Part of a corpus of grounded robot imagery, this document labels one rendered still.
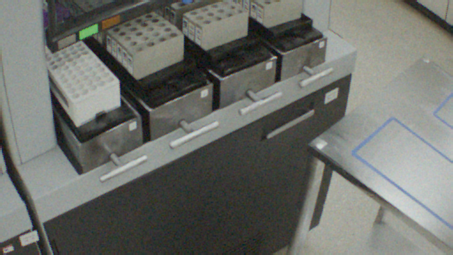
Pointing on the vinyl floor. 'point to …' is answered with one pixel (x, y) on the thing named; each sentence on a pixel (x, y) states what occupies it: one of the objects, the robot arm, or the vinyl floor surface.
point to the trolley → (392, 162)
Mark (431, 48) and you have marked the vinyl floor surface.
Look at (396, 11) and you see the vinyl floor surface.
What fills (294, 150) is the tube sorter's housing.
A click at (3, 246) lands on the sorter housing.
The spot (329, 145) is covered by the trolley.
